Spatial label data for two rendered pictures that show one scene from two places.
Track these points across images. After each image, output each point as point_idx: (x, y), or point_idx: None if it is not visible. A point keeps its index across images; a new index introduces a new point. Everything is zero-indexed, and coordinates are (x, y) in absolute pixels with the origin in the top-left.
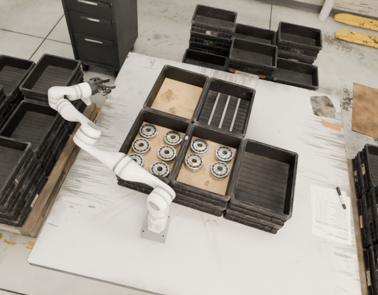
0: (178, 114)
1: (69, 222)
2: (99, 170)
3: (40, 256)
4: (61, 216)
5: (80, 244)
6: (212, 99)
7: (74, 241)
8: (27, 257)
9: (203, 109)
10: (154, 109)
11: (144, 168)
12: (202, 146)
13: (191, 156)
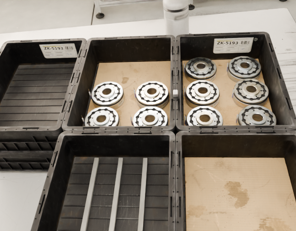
0: (220, 189)
1: (276, 37)
2: (293, 92)
3: (277, 12)
4: (289, 40)
5: (249, 27)
6: None
7: (257, 27)
8: (288, 9)
9: (166, 228)
10: (270, 134)
11: (225, 72)
12: (144, 116)
13: (158, 97)
